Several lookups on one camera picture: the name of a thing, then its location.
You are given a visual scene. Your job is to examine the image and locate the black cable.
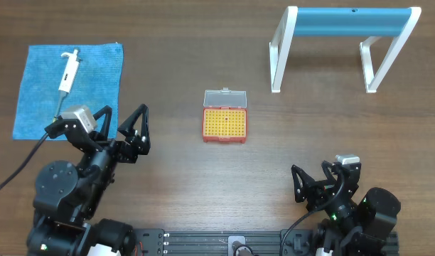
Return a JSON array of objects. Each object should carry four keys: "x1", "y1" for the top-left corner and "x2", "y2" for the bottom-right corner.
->
[
  {"x1": 0, "y1": 132, "x2": 50, "y2": 201},
  {"x1": 278, "y1": 166, "x2": 346, "y2": 256}
]

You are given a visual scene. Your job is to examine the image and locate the white and blue stand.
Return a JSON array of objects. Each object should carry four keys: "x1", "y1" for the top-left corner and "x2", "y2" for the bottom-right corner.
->
[{"x1": 269, "y1": 5, "x2": 423, "y2": 95}]

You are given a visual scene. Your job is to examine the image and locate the mounting rail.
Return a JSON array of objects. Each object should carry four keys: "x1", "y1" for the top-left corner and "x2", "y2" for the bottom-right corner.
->
[{"x1": 134, "y1": 228, "x2": 399, "y2": 256}]

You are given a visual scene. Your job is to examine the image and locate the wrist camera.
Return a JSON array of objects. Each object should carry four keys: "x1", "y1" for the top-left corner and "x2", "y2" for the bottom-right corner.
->
[
  {"x1": 334, "y1": 154, "x2": 361, "y2": 166},
  {"x1": 60, "y1": 105, "x2": 98, "y2": 134}
]

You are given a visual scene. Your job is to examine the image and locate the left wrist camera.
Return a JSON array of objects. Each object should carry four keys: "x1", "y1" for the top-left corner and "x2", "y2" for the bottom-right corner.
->
[{"x1": 60, "y1": 105, "x2": 98, "y2": 134}]

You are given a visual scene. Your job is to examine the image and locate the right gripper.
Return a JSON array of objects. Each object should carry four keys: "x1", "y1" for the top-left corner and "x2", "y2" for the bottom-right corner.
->
[{"x1": 290, "y1": 159, "x2": 363, "y2": 213}]

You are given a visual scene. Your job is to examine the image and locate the blue cloth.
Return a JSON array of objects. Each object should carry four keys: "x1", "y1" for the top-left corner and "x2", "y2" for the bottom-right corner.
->
[{"x1": 11, "y1": 42, "x2": 125, "y2": 142}]

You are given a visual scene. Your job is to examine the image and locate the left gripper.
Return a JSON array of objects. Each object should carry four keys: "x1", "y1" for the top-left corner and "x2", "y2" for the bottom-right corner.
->
[{"x1": 44, "y1": 103, "x2": 151, "y2": 164}]

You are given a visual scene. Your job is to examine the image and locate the white pipette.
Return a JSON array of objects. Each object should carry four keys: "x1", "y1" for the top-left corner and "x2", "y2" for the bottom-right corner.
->
[{"x1": 53, "y1": 48, "x2": 82, "y2": 124}]

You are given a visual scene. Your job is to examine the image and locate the red and yellow tip box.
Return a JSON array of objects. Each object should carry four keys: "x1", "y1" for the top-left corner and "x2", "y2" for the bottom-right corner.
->
[{"x1": 202, "y1": 87, "x2": 248, "y2": 144}]

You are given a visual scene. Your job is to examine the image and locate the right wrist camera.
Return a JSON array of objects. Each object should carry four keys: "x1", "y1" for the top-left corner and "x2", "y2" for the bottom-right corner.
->
[{"x1": 334, "y1": 154, "x2": 361, "y2": 166}]

